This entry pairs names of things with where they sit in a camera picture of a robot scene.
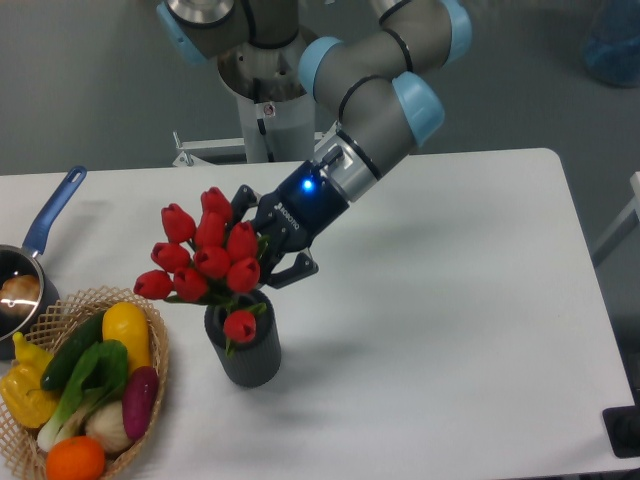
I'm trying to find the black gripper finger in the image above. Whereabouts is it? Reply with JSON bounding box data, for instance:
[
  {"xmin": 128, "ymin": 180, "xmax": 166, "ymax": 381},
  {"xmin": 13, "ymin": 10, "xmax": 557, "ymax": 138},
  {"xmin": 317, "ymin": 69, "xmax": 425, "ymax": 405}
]
[
  {"xmin": 259, "ymin": 249, "xmax": 319, "ymax": 289},
  {"xmin": 230, "ymin": 184, "xmax": 262, "ymax": 228}
]

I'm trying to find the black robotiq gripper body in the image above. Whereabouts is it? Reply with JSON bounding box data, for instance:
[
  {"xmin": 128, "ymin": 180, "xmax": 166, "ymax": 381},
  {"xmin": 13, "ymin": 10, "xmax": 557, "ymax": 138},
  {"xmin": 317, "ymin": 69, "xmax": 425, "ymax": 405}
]
[{"xmin": 252, "ymin": 161, "xmax": 349, "ymax": 253}]

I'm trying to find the red tulip bouquet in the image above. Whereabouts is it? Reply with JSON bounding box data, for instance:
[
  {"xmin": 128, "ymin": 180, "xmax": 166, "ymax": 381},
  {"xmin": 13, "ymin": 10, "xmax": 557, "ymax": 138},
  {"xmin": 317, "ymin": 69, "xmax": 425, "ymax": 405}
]
[{"xmin": 133, "ymin": 187, "xmax": 267, "ymax": 342}]

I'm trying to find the dark grey ribbed vase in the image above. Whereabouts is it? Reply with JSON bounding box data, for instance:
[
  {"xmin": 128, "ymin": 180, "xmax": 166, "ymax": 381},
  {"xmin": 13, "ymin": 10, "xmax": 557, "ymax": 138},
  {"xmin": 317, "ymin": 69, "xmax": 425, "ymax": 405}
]
[{"xmin": 204, "ymin": 290, "xmax": 282, "ymax": 388}]

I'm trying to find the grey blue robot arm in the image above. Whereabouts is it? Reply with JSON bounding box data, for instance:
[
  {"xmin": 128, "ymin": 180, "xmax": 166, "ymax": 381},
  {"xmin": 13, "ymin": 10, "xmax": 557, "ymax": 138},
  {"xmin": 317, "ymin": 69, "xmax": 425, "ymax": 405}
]
[{"xmin": 157, "ymin": 1, "xmax": 472, "ymax": 288}]

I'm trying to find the yellow squash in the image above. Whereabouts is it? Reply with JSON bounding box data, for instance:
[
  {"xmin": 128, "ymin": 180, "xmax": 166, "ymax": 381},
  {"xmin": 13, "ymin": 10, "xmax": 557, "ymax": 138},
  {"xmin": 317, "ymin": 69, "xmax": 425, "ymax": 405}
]
[{"xmin": 102, "ymin": 302, "xmax": 151, "ymax": 375}]

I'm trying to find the purple sweet potato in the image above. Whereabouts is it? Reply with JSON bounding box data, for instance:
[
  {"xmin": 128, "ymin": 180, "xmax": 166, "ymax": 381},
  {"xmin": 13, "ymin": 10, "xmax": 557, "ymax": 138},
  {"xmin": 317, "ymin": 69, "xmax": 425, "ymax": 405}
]
[{"xmin": 122, "ymin": 366, "xmax": 159, "ymax": 441}]

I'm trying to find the green bok choy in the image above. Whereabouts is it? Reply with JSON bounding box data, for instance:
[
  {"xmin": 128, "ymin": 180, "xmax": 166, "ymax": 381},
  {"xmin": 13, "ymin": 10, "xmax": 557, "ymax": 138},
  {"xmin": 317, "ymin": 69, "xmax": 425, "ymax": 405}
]
[{"xmin": 37, "ymin": 340, "xmax": 128, "ymax": 452}]

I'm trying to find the beige garlic bulb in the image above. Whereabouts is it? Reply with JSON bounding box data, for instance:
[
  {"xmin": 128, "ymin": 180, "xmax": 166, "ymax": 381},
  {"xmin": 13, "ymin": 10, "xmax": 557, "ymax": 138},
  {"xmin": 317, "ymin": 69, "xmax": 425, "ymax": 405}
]
[{"xmin": 85, "ymin": 400, "xmax": 133, "ymax": 454}]

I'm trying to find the green cucumber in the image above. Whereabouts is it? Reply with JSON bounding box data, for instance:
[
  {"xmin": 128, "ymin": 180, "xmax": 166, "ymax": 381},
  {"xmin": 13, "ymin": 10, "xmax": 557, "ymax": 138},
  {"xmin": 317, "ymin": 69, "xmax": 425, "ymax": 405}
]
[{"xmin": 40, "ymin": 310, "xmax": 106, "ymax": 391}]

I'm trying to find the brown bread roll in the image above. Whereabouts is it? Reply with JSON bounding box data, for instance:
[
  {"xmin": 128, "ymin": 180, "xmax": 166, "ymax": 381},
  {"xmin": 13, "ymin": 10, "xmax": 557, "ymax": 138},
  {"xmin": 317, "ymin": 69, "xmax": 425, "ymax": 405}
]
[{"xmin": 1, "ymin": 275, "xmax": 40, "ymax": 319}]

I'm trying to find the orange fruit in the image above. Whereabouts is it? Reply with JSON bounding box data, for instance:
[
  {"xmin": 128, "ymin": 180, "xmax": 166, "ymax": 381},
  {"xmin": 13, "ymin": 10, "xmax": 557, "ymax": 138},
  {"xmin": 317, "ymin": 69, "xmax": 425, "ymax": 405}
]
[{"xmin": 45, "ymin": 436, "xmax": 106, "ymax": 480}]

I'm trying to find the yellow bell pepper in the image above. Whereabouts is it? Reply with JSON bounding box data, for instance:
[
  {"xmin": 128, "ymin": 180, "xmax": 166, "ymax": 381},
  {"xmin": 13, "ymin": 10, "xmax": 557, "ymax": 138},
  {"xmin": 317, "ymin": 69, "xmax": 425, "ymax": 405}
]
[{"xmin": 1, "ymin": 332, "xmax": 60, "ymax": 429}]

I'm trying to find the woven wicker basket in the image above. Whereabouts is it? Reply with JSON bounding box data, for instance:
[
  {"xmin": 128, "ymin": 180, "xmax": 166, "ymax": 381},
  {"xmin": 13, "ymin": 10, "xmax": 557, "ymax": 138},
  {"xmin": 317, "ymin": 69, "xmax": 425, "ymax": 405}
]
[{"xmin": 1, "ymin": 286, "xmax": 169, "ymax": 479}]

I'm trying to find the blue plastic bag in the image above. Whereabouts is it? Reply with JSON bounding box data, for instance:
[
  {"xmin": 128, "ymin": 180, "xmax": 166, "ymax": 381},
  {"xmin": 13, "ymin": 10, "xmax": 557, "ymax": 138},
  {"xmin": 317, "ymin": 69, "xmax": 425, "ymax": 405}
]
[{"xmin": 581, "ymin": 0, "xmax": 639, "ymax": 88}]

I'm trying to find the black device at table edge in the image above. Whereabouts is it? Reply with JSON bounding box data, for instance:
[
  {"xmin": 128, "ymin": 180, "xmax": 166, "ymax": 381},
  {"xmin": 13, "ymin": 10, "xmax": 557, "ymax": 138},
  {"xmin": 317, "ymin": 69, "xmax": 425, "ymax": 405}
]
[{"xmin": 602, "ymin": 406, "xmax": 639, "ymax": 458}]

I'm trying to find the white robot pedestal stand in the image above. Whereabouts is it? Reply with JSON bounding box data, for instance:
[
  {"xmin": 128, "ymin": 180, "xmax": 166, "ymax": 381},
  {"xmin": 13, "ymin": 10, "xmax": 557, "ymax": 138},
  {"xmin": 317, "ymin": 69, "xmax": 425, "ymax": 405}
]
[{"xmin": 173, "ymin": 27, "xmax": 323, "ymax": 167}]

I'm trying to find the blue handled saucepan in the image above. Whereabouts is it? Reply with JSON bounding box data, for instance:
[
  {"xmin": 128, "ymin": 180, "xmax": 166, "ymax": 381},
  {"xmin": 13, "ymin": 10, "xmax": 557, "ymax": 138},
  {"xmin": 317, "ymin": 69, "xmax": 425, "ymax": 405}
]
[{"xmin": 1, "ymin": 166, "xmax": 87, "ymax": 361}]

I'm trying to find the white table leg frame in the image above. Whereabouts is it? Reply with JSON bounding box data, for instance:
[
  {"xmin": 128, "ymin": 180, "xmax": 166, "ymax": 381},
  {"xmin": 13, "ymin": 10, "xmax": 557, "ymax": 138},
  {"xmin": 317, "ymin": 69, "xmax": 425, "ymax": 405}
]
[{"xmin": 591, "ymin": 172, "xmax": 639, "ymax": 268}]

